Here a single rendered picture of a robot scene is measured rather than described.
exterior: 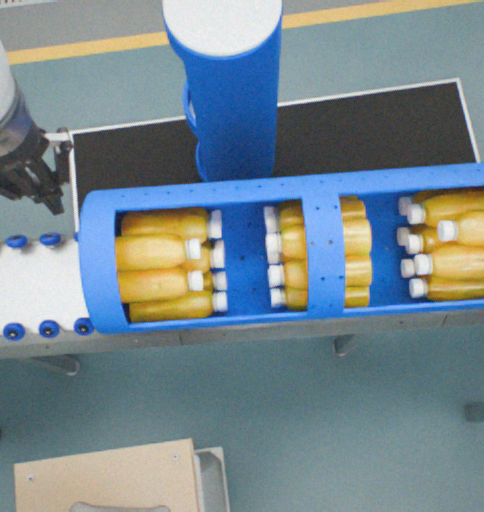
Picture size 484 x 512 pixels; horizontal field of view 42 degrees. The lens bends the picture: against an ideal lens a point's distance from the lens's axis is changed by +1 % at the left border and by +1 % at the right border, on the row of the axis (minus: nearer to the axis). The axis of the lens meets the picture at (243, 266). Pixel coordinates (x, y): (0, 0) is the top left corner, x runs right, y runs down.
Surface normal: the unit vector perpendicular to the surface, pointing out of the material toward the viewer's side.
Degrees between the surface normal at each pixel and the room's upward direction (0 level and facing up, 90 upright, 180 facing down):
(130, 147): 0
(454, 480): 0
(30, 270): 0
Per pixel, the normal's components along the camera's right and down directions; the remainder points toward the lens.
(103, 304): 0.04, 0.56
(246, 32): -0.03, -0.25
